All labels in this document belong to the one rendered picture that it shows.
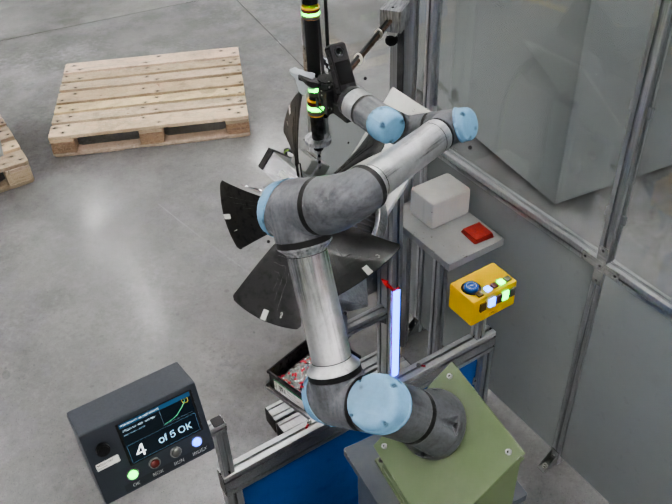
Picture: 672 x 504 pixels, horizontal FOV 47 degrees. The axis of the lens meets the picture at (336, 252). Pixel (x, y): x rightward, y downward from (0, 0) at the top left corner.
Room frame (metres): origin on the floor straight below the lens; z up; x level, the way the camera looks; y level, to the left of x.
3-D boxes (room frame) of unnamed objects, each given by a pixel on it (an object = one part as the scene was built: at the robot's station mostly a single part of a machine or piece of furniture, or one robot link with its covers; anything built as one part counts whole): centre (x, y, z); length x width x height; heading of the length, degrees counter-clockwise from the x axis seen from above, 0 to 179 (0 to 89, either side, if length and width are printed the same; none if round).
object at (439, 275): (2.14, -0.38, 0.42); 0.04 x 0.04 x 0.83; 31
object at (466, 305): (1.60, -0.41, 1.02); 0.16 x 0.10 x 0.11; 121
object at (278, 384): (1.51, 0.08, 0.85); 0.22 x 0.17 x 0.07; 136
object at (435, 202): (2.22, -0.36, 0.92); 0.17 x 0.16 x 0.11; 121
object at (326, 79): (1.67, -0.02, 1.64); 0.12 x 0.08 x 0.09; 31
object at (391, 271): (2.05, -0.18, 0.58); 0.09 x 0.05 x 1.15; 31
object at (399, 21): (2.33, -0.22, 1.55); 0.10 x 0.07 x 0.09; 156
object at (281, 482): (1.40, -0.07, 0.45); 0.82 x 0.02 x 0.66; 121
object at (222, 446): (1.18, 0.30, 0.96); 0.03 x 0.03 x 0.20; 31
